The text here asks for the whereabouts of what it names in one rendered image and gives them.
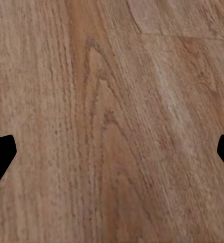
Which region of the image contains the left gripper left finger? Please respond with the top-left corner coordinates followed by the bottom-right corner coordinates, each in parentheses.
top-left (0, 135), bottom-right (17, 180)

